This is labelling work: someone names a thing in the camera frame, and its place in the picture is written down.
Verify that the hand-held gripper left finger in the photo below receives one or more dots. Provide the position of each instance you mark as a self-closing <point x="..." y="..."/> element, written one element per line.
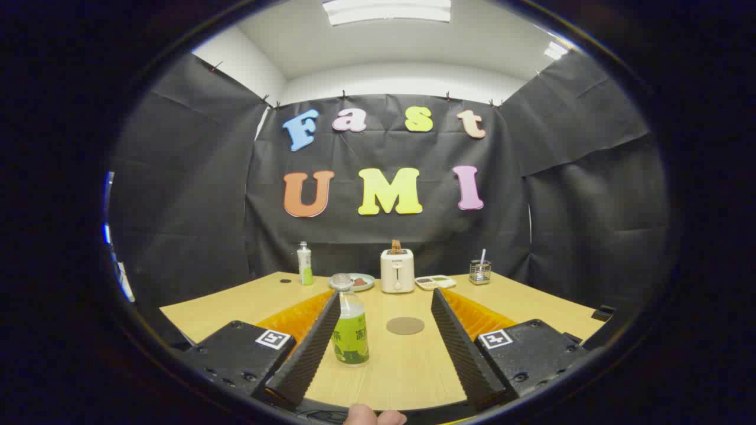
<point x="310" y="348"/>

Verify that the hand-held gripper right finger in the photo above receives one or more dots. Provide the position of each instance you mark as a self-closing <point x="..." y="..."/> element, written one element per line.
<point x="463" y="348"/>

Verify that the green label juice bottle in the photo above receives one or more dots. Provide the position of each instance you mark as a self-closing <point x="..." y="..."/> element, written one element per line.
<point x="353" y="339"/>

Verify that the brown round coaster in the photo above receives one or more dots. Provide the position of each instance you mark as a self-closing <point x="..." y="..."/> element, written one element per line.
<point x="405" y="326"/>

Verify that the small white green bottle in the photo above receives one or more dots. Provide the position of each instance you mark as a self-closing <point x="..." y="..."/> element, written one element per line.
<point x="305" y="265"/>

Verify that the wooden table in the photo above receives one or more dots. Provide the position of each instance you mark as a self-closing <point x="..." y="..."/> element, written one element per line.
<point x="407" y="372"/>

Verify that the white divided snack tray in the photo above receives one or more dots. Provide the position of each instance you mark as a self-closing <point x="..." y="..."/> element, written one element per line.
<point x="435" y="282"/>

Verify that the pale green plate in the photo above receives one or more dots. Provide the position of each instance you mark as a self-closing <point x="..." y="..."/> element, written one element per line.
<point x="366" y="286"/>

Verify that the white toaster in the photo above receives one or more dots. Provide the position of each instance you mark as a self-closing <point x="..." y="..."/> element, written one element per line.
<point x="397" y="271"/>

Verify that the brown bread slice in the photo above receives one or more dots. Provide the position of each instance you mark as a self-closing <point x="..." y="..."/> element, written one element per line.
<point x="396" y="246"/>

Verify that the small black block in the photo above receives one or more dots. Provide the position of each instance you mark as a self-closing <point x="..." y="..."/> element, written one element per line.
<point x="603" y="313"/>

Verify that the small ceiling light panel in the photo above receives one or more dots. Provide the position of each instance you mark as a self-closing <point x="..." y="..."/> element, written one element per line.
<point x="555" y="51"/>

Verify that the large ceiling light panel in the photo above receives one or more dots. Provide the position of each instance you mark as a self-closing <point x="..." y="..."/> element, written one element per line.
<point x="387" y="10"/>

